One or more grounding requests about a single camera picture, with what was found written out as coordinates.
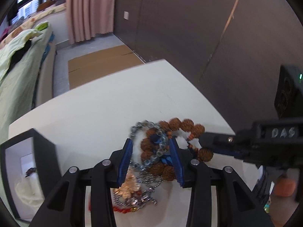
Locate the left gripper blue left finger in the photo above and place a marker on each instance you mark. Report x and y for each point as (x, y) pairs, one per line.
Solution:
(120, 161)

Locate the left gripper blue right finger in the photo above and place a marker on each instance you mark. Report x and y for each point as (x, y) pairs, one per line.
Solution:
(181, 162)

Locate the black jewelry box white lining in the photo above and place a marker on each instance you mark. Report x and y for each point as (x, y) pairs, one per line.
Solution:
(26, 154)

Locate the gold butterfly brooch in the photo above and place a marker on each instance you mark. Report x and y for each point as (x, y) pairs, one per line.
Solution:
(129, 187)

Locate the flattened brown cardboard sheet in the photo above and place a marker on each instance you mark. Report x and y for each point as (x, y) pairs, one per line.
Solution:
(95, 65)

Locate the dark wood wardrobe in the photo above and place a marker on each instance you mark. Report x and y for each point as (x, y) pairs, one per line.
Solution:
(230, 50)

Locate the bed with green sheet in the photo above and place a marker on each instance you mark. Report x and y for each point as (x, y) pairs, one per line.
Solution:
(29, 83)

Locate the black garment on bed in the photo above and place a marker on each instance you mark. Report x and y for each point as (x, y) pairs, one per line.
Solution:
(17, 56)

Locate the green tissue pack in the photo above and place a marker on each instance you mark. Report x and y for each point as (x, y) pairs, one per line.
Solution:
(42, 26)

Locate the pale green duvet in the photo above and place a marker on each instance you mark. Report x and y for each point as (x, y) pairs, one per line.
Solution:
(16, 44)

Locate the pink curtain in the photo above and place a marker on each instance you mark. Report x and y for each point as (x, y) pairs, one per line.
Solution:
(88, 18)

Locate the floral patterned blanket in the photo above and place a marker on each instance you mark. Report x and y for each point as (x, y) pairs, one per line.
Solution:
(28, 23)

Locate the brown plush toy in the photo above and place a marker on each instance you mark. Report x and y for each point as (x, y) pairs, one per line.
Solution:
(45, 5)

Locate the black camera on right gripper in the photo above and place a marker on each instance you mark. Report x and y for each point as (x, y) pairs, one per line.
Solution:
(288, 99)

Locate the white wall switch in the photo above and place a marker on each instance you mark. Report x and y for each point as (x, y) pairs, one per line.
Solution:
(126, 15)

